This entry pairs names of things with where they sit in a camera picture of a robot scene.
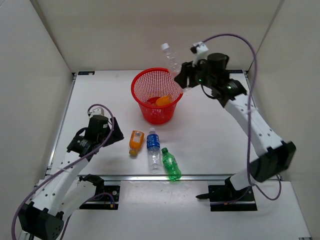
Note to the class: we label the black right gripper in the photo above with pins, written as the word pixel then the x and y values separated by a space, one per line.
pixel 189 71

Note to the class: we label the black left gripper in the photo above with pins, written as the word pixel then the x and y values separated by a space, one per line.
pixel 116 135

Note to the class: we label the clear bottle white cap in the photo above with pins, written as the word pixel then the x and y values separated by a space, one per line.
pixel 174 65

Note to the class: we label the clear bottle blue label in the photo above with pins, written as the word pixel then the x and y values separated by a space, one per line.
pixel 153 150

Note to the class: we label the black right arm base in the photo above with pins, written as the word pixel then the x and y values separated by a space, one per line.
pixel 224 198

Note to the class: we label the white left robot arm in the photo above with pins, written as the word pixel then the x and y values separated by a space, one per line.
pixel 57 197

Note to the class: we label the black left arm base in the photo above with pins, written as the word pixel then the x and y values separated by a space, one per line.
pixel 106 196

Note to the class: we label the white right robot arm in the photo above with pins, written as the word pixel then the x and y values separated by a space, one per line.
pixel 274 155

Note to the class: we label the orange bottle in bin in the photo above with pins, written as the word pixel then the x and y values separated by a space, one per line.
pixel 164 101

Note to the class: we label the red mesh bin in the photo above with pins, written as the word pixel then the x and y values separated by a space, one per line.
pixel 150 85

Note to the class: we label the orange juice bottle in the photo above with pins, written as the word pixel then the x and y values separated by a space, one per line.
pixel 135 142

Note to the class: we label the green plastic bottle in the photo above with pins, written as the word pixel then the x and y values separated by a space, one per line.
pixel 170 165

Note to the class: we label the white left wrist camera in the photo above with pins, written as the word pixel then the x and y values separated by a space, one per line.
pixel 97 111

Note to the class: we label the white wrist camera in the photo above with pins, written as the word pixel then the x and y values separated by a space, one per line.
pixel 200 50
pixel 97 111

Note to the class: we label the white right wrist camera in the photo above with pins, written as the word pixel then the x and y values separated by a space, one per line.
pixel 200 50

